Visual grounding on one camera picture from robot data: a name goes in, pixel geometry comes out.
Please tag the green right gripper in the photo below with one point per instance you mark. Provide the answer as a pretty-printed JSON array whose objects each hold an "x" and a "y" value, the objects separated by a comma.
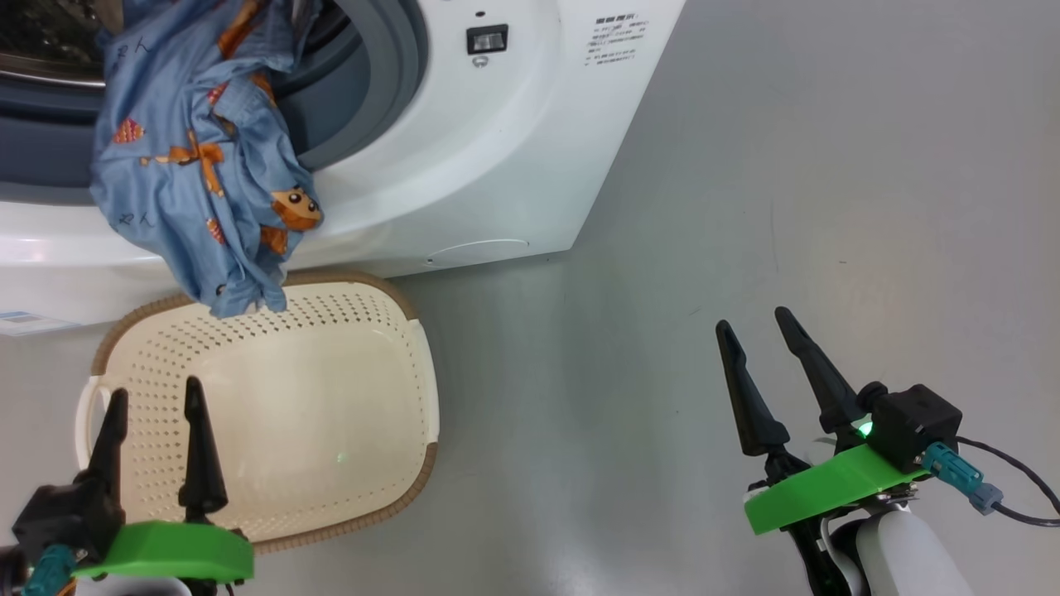
[{"x": 828, "y": 488}]

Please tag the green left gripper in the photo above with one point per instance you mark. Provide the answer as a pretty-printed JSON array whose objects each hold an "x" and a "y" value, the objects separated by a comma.
[{"x": 174, "y": 550}]

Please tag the blue patterned garment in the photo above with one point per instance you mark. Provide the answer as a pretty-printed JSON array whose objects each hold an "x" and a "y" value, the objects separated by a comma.
[{"x": 182, "y": 165}]

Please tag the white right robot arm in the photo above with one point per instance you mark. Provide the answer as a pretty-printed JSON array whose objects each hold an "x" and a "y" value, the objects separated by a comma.
[{"x": 903, "y": 555}]

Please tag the white front-load washing machine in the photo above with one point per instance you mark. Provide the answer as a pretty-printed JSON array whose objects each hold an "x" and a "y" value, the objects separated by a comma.
[{"x": 497, "y": 165}]

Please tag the cream perforated laundry basket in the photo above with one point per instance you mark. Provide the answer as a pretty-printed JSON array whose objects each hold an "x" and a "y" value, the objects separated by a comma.
[{"x": 290, "y": 414}]

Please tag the blue energy label sticker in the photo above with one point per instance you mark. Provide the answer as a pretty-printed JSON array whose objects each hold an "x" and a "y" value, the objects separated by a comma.
[{"x": 33, "y": 323}]

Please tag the round white filter cover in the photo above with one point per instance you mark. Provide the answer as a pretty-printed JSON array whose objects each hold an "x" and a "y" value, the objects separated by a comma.
[{"x": 476, "y": 252}]

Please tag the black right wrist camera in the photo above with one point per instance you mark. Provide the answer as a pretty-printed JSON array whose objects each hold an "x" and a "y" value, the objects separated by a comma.
[{"x": 915, "y": 422}]

